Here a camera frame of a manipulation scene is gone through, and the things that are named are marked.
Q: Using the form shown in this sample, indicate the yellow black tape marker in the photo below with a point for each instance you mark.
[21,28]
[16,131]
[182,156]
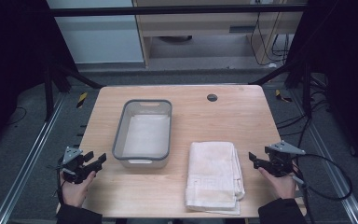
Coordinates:
[282,96]
[81,99]

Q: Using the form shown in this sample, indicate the black horizontal frame bar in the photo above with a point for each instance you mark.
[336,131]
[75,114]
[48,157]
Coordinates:
[167,10]

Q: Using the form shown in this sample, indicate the folded white towel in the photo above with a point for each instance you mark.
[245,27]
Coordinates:
[213,177]

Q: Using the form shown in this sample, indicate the grey plastic basin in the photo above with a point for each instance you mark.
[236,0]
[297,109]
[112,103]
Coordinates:
[146,137]

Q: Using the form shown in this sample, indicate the white cabinet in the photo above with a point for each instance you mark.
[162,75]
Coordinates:
[99,40]

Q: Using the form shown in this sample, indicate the black metal stand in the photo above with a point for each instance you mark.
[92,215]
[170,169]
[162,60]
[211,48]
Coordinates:
[48,93]
[306,90]

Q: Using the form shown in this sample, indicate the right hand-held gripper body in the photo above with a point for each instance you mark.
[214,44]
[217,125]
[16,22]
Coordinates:
[281,160]

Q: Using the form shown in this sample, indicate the light wooden desk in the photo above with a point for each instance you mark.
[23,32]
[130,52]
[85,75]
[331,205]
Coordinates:
[199,25]

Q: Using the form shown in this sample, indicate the person's right hand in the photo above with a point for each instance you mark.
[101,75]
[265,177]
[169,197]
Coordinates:
[281,186]

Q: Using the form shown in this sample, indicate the person's left hand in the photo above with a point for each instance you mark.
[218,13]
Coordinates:
[74,193]

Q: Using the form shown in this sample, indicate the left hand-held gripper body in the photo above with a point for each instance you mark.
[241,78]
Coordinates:
[73,165]

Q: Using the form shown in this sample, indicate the aluminium floor rail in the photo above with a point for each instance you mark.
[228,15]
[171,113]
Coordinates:
[28,165]
[332,174]

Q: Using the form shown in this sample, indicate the black curtain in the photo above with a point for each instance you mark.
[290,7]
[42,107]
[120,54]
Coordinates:
[9,62]
[345,62]

